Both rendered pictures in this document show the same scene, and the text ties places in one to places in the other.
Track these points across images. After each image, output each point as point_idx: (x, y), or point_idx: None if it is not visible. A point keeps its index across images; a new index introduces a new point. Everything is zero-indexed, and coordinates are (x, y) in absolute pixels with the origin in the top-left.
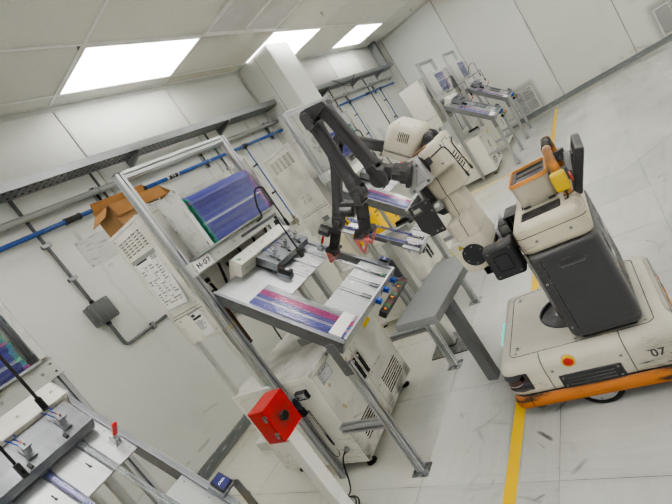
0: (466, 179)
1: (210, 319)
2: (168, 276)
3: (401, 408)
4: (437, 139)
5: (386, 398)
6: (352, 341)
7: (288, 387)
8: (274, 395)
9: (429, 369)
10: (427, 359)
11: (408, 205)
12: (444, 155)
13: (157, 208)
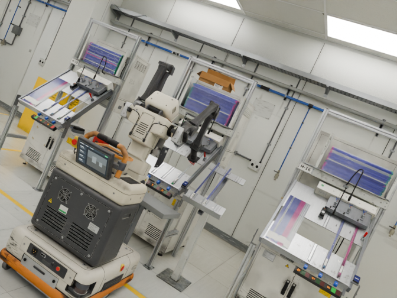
0: (127, 135)
1: None
2: None
3: (139, 243)
4: (142, 108)
5: (140, 228)
6: (159, 195)
7: None
8: None
9: (160, 263)
10: (172, 269)
11: (278, 225)
12: (130, 113)
13: (200, 82)
